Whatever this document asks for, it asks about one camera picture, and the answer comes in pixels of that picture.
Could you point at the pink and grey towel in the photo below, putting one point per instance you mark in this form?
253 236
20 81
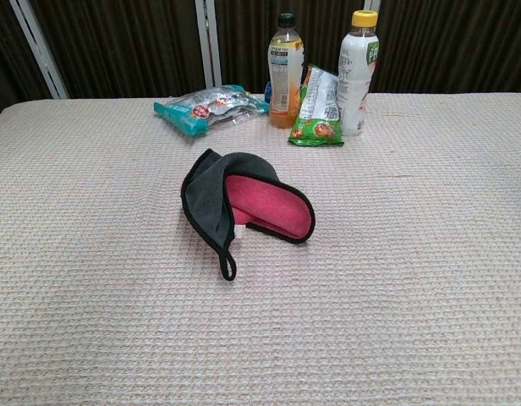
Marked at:
205 194

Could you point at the green snack bag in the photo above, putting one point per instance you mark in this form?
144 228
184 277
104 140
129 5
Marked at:
319 110

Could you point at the teal and silver snack bag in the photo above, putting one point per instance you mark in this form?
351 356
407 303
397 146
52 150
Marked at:
201 110

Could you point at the small blue object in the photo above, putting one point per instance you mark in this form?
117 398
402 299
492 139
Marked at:
268 92

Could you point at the orange juice bottle black cap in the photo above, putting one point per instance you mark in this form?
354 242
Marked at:
283 84

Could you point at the white bottle yellow cap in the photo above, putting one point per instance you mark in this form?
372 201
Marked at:
355 63

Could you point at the beige woven tablecloth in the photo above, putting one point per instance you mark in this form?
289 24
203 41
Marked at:
116 296

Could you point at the white partition post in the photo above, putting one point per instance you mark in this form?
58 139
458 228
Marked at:
40 51
210 51
372 5

